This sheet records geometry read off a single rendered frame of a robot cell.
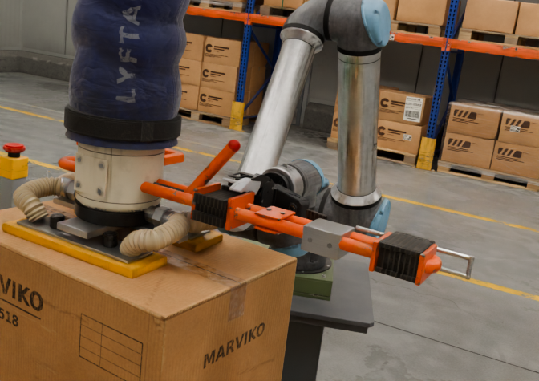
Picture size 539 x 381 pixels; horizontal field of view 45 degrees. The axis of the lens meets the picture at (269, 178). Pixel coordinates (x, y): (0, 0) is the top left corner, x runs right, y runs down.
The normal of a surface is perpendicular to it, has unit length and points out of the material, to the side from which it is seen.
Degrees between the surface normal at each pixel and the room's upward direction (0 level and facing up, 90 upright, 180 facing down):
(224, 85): 92
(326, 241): 90
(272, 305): 90
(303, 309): 0
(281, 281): 90
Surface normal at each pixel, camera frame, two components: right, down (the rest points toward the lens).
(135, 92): 0.41, 0.08
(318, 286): -0.11, 0.22
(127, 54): 0.14, 0.49
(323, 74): -0.44, 0.16
